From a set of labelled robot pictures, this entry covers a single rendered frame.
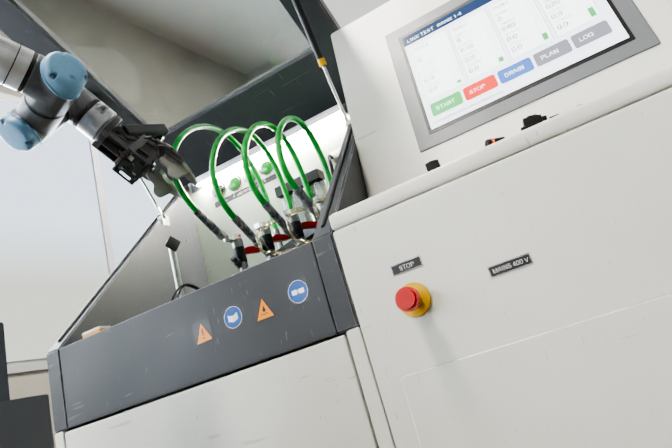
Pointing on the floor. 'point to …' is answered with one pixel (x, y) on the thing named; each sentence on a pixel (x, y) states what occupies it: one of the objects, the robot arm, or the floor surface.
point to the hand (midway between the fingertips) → (187, 185)
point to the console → (519, 244)
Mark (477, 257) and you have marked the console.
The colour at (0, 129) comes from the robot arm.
